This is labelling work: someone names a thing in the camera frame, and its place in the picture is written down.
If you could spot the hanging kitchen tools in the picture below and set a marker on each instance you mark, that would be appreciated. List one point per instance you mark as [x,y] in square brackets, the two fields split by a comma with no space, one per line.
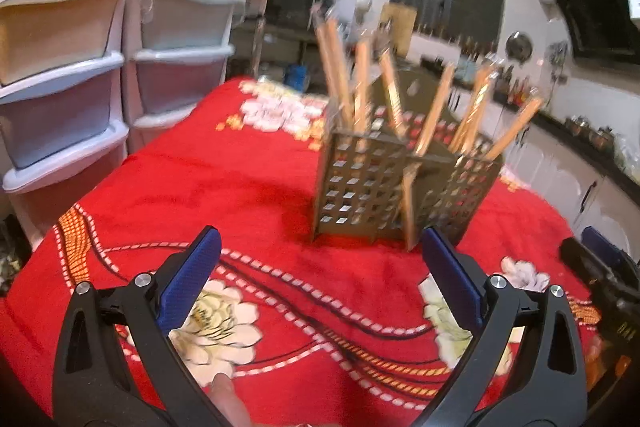
[558,62]

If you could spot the row of sauce bottles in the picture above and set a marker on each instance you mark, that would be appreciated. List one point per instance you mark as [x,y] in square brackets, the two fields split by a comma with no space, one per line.
[525,89]

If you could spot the wooden cutting board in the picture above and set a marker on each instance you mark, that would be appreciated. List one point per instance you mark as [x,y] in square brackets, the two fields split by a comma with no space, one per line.
[398,29]

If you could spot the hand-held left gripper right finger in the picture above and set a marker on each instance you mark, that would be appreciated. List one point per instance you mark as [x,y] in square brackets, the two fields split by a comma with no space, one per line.
[452,279]

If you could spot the white hanging utensil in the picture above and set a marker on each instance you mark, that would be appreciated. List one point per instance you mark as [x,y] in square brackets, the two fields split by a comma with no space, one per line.
[364,4]

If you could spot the black countertop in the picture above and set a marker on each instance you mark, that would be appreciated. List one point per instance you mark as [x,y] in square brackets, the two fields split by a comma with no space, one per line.
[595,154]

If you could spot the grey perforated utensil holder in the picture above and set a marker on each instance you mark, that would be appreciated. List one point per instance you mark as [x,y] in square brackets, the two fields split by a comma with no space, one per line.
[360,187]

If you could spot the black range hood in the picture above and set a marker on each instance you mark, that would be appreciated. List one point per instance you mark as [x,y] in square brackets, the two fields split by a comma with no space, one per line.
[600,17]

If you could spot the person's left hand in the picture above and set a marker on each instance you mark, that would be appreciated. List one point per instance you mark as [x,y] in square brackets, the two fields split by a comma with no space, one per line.
[227,399]

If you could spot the white plastic drawer tower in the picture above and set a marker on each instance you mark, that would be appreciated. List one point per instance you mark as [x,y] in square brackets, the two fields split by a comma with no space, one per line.
[185,27]
[50,32]

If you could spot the round steel lid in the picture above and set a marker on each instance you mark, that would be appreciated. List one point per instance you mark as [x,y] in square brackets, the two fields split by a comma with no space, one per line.
[518,47]

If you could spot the metal shelf rack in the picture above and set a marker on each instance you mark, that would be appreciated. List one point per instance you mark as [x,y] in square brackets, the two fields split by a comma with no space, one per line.
[280,37]

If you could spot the red floral blanket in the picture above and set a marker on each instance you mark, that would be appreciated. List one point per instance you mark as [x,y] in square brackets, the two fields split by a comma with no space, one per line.
[250,187]

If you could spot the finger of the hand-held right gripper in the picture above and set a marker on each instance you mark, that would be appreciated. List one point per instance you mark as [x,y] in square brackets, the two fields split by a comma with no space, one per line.
[590,269]
[605,244]

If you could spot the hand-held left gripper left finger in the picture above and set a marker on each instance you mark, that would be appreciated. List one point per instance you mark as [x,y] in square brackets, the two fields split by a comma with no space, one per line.
[192,277]

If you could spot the small metal pot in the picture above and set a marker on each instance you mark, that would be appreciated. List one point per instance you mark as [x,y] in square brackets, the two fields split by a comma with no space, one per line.
[575,124]
[602,137]

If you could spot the bunch of wooden chopsticks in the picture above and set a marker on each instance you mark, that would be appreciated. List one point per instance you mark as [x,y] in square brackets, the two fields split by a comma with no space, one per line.
[362,77]

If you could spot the light blue knife block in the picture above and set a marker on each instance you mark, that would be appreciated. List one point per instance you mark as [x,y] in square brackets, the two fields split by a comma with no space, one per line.
[465,66]

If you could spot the clear plastic bag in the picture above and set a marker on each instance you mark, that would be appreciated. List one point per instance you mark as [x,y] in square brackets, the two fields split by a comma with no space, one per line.
[627,152]

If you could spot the blue packet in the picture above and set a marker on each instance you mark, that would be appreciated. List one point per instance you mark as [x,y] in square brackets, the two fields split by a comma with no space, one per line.
[296,75]

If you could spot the white kitchen cabinets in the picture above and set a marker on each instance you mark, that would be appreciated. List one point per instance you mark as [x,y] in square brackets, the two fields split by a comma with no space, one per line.
[560,177]

